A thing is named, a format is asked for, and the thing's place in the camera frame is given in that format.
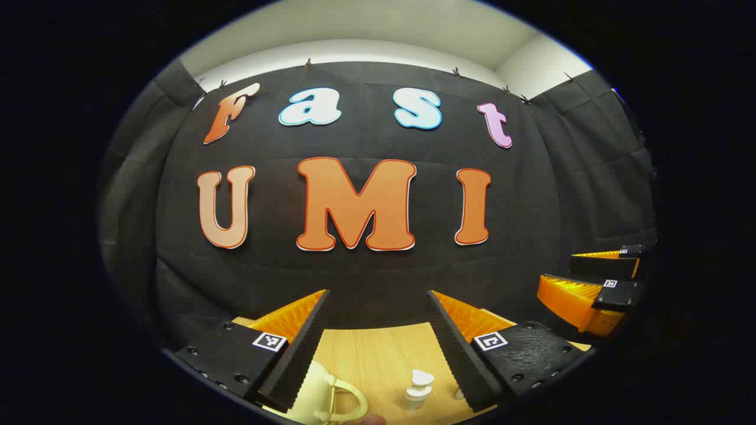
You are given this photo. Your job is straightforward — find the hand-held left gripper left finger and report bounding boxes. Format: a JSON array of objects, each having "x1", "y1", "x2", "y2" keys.
[{"x1": 162, "y1": 289, "x2": 330, "y2": 414}]

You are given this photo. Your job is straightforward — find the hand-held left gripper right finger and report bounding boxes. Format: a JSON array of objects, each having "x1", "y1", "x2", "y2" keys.
[{"x1": 426, "y1": 289, "x2": 592, "y2": 413}]

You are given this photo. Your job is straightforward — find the cream yellow suitcase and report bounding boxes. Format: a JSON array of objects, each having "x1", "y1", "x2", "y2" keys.
[{"x1": 283, "y1": 360, "x2": 370, "y2": 425}]

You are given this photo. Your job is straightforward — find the white pump bottle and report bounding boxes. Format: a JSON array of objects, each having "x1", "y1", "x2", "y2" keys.
[{"x1": 405, "y1": 370, "x2": 436, "y2": 412}]

